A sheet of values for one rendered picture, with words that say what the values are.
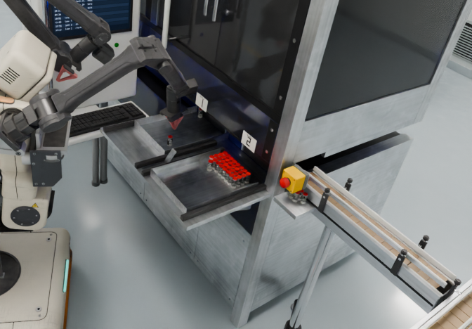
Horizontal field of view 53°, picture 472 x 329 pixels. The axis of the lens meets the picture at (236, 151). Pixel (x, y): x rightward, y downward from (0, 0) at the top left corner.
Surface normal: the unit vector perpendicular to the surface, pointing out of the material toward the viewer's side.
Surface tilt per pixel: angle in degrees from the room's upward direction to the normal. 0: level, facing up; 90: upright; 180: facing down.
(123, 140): 0
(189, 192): 0
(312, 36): 90
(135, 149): 0
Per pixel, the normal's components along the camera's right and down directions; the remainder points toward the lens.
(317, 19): -0.78, 0.25
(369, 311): 0.16, -0.81
